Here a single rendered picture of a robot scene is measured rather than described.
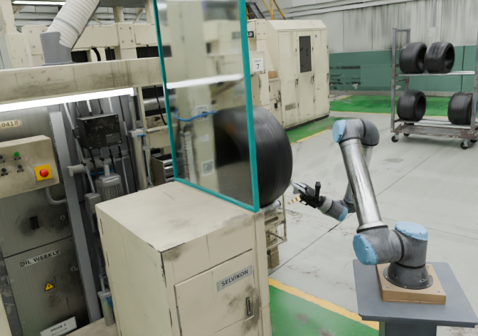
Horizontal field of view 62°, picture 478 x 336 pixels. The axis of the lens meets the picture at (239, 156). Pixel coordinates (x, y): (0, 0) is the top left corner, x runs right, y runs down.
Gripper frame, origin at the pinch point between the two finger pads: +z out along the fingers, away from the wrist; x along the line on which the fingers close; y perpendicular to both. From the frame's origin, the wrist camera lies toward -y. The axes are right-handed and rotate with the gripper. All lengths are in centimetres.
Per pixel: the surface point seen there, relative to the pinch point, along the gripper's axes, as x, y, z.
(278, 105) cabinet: 464, 204, -61
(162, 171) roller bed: -2, 40, 67
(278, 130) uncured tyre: 5.1, -21.4, 24.8
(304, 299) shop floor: 4, 89, -69
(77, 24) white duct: -9, -24, 135
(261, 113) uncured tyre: 12.3, -20.9, 36.5
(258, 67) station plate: 59, -22, 47
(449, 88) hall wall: 951, 129, -530
